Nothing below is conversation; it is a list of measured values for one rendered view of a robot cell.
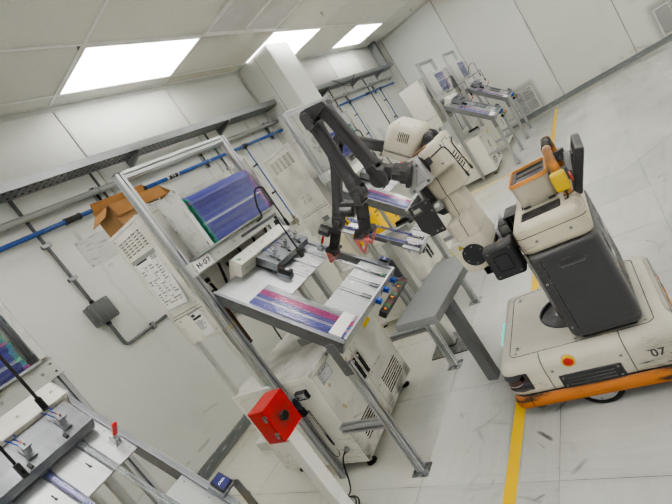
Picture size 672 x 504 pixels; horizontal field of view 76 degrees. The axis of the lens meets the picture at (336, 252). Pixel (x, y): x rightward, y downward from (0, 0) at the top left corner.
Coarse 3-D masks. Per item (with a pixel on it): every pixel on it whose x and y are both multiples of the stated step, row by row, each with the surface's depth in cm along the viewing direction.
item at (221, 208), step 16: (240, 176) 244; (208, 192) 222; (224, 192) 231; (240, 192) 240; (256, 192) 249; (192, 208) 212; (208, 208) 219; (224, 208) 226; (240, 208) 235; (256, 208) 244; (208, 224) 215; (224, 224) 222; (240, 224) 230
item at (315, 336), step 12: (228, 300) 206; (240, 312) 206; (252, 312) 203; (264, 312) 199; (276, 324) 199; (288, 324) 195; (300, 324) 194; (300, 336) 196; (312, 336) 192; (324, 336) 189; (336, 348) 189
